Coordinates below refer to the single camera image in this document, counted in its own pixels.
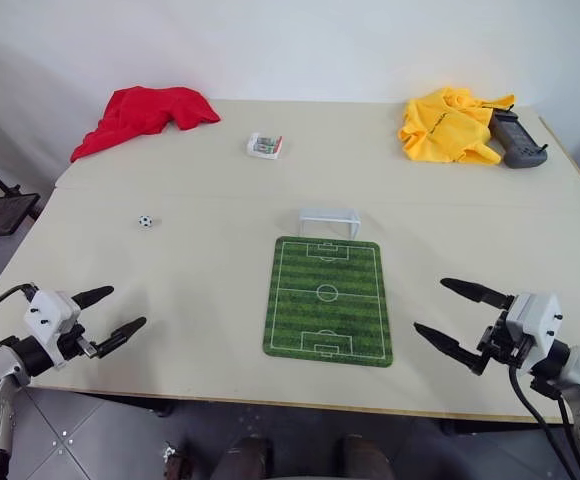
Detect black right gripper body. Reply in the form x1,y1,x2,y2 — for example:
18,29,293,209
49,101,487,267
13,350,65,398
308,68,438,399
475,310,532,374

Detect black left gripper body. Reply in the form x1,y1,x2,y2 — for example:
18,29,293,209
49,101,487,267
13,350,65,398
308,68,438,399
55,322,102,362

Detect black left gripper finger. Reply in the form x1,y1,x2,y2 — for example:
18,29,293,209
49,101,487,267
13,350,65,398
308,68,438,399
71,285,116,309
89,316,148,360

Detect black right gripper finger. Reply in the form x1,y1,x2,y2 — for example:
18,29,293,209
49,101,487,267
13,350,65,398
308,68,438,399
440,277,516,311
413,322,491,376

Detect green soccer field mat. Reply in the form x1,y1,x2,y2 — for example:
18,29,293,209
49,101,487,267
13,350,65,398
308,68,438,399
262,235,394,369

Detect dark rounded robot foot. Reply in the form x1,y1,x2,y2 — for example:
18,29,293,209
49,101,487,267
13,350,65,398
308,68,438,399
337,434,391,480

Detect grey handheld controller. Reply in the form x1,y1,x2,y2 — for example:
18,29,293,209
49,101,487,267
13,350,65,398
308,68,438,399
489,109,550,169

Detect white miniature goal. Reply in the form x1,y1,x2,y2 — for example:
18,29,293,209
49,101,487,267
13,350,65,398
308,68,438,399
297,207,362,240

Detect yellow cloth shirt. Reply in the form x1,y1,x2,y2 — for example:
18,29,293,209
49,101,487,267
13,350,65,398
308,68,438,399
396,87,516,165

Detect red cloth shirt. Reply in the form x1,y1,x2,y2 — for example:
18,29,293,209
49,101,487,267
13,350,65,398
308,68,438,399
69,85,222,164

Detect small white battery pack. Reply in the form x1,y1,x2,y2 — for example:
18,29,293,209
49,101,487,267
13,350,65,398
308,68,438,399
244,132,286,162

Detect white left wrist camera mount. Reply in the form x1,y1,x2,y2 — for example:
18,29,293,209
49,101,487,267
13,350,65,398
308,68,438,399
23,289,82,370

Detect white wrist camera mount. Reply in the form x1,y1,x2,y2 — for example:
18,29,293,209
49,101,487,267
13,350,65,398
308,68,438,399
507,292,562,374
23,289,82,370

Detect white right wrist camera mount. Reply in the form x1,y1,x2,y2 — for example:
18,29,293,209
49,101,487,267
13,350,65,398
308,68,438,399
507,292,562,374

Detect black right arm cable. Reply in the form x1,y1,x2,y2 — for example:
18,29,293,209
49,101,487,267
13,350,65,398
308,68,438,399
507,362,580,480

